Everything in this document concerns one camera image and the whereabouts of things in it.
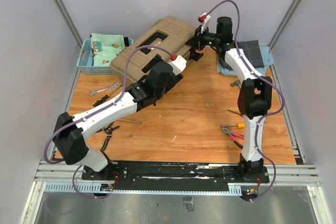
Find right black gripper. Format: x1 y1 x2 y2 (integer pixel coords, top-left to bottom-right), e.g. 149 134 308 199
186 24 221 51

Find tan plastic tool box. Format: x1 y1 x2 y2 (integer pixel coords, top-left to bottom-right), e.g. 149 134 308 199
110 16 196 85

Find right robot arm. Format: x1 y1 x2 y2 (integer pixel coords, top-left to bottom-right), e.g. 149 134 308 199
186 14 272 183

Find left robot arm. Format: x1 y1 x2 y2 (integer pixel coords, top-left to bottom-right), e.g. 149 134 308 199
51 56 186 180

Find black item in basket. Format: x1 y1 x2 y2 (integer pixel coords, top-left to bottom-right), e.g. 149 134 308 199
123 37 130 47

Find dark grey checked cloth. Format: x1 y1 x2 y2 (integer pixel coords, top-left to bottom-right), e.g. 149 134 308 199
218 40 265 70

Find small claw hammer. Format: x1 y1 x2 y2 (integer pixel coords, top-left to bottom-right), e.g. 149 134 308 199
230 80 241 88

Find green cartoon print cloth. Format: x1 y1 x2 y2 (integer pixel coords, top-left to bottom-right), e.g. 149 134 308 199
91 33 125 67

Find light blue folded cloth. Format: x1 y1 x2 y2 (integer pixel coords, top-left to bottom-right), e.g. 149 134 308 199
216 46 274 77

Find silver open-end wrench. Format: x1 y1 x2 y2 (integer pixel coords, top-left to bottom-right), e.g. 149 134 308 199
89 82 120 96

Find blue plastic basket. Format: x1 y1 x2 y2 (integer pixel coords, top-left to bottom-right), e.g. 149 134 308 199
77 38 133 74

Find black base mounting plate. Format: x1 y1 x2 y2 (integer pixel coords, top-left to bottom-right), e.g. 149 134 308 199
81 161 270 191

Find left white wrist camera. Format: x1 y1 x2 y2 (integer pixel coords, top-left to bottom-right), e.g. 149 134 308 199
169 55 187 76

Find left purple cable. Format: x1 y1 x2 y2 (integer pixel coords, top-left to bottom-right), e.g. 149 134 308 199
43 45 175 216

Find purple cable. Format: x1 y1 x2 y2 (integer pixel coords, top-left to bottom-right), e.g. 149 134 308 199
203 0 286 204
43 45 175 216

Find wooden handle tool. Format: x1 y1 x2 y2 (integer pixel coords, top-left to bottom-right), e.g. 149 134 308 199
117 119 141 124

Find black yellow handled screwdriver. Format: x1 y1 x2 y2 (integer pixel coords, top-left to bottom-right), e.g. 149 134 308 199
92 85 122 108

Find black handled pliers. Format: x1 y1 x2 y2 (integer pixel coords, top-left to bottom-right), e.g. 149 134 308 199
97 122 120 153

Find orange handled screwdriver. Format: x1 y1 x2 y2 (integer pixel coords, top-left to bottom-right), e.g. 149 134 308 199
221 123 245 129

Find red handled pliers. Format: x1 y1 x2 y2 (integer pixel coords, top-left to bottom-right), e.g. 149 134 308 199
220 126 244 149

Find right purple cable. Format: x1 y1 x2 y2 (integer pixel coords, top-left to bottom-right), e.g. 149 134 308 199
203 0 286 204

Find blue slotted cable duct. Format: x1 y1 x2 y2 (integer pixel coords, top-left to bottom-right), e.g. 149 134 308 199
45 182 243 196

